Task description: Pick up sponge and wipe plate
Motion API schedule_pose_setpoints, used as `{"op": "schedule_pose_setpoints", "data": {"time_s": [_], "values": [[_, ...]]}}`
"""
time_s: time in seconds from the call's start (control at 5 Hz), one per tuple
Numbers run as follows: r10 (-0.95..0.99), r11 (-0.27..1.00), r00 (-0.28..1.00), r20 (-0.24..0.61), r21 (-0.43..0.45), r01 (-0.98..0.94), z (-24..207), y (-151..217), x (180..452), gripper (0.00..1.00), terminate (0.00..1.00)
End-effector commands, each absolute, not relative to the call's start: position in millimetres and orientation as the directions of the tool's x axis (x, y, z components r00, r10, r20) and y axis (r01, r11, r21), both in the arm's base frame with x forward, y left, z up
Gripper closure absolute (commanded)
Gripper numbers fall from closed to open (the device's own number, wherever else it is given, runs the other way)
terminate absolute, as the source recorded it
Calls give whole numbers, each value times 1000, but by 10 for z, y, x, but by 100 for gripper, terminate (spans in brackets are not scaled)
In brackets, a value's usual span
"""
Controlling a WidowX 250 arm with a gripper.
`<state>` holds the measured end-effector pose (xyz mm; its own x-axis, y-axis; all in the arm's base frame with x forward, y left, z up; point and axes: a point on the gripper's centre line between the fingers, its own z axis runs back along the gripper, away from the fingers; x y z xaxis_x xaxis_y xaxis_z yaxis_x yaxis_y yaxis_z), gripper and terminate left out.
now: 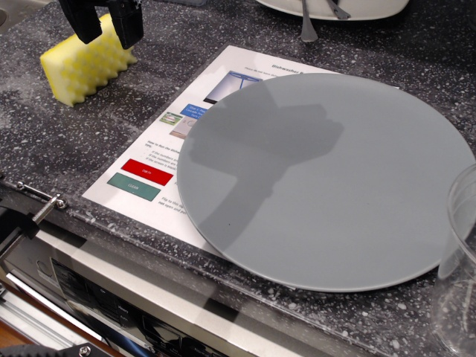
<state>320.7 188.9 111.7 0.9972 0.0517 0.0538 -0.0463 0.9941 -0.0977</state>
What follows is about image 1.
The metal spoon handle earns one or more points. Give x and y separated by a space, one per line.
308 33

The round grey plate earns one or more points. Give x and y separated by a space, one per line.
435 153

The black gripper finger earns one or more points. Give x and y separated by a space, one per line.
83 18
127 20

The yellow foam sponge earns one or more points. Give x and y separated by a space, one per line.
76 70

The white plate at top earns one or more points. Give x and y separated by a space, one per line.
360 10

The aluminium extrusion rail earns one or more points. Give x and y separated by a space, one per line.
25 321

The stainless steel dishwasher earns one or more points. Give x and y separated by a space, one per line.
145 306

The clear plastic cup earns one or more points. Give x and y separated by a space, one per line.
453 299

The black bracket with screw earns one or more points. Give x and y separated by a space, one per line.
82 350

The metal utensil on white plate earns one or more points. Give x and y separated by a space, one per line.
339 13

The laminated dishwasher instruction sheet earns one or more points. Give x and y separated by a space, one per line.
156 148

